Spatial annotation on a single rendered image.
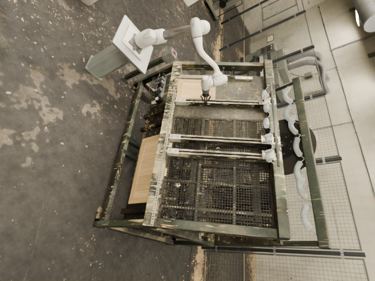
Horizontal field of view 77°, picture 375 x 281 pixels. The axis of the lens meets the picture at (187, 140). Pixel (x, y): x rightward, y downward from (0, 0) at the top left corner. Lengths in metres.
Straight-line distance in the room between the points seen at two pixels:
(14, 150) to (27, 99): 0.53
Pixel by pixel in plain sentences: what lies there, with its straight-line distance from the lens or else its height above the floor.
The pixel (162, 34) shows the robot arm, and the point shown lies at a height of 1.07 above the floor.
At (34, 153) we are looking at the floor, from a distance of 2.74.
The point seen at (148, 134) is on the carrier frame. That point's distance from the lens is 3.30.
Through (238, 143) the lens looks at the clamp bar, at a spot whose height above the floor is 1.57.
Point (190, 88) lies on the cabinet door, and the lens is 3.11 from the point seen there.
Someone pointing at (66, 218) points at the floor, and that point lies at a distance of 2.84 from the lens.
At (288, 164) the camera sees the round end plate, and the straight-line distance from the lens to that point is 3.12.
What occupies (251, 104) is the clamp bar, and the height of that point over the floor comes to 1.71.
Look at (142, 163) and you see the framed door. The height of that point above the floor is 0.34.
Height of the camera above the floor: 2.47
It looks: 32 degrees down
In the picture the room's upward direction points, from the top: 76 degrees clockwise
